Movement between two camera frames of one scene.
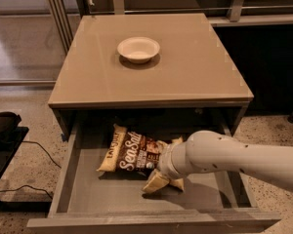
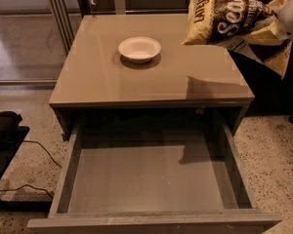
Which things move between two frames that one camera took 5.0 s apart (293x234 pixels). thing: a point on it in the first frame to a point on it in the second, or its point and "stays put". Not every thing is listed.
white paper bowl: x=139 y=50 stays put
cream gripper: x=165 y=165 to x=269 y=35
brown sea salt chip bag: x=130 y=151 to x=229 y=14
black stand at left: x=7 y=137 stays put
